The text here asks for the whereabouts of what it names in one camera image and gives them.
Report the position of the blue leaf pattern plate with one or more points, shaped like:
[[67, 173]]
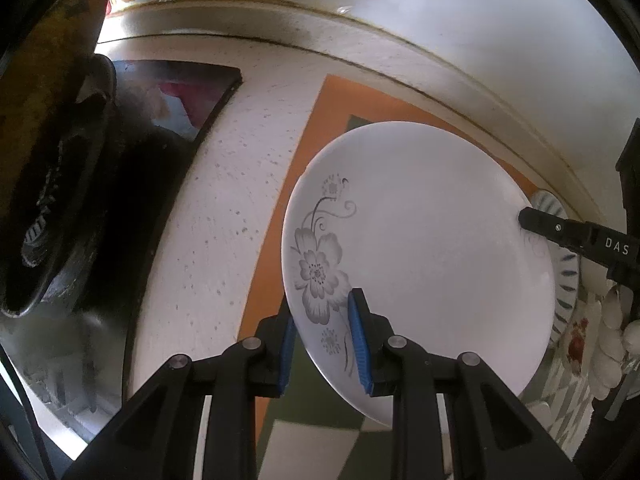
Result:
[[566, 267]]

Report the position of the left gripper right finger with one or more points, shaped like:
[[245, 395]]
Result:
[[492, 434]]

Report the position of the white floral plate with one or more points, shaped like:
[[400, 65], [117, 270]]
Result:
[[426, 224]]

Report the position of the black stove top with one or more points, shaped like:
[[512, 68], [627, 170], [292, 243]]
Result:
[[72, 351]]

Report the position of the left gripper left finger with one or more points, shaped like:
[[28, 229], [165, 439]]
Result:
[[155, 433]]

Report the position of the gloved right hand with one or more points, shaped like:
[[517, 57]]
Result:
[[615, 354]]

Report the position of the checkered green white mat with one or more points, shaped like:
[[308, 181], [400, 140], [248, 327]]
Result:
[[313, 433]]

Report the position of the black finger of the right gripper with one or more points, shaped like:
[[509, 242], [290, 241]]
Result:
[[570, 234]]

